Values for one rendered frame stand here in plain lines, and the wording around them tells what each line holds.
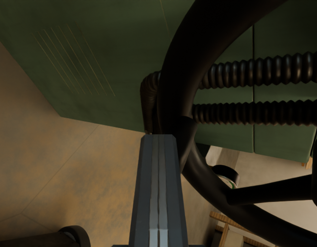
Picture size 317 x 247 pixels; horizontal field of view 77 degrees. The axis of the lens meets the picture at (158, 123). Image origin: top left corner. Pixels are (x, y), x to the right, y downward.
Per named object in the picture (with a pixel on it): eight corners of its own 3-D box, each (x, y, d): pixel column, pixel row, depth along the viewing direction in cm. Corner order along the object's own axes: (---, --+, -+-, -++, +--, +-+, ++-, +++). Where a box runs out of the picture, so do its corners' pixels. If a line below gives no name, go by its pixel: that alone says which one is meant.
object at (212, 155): (173, 151, 48) (204, 159, 43) (192, 117, 55) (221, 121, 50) (181, 171, 53) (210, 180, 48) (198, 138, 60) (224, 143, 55)
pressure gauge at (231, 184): (197, 169, 43) (236, 180, 38) (202, 156, 45) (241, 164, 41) (201, 185, 47) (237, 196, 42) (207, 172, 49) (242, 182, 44)
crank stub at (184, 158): (167, 192, 10) (167, 208, 12) (205, 118, 13) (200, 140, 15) (126, 171, 11) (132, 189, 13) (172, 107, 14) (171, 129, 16)
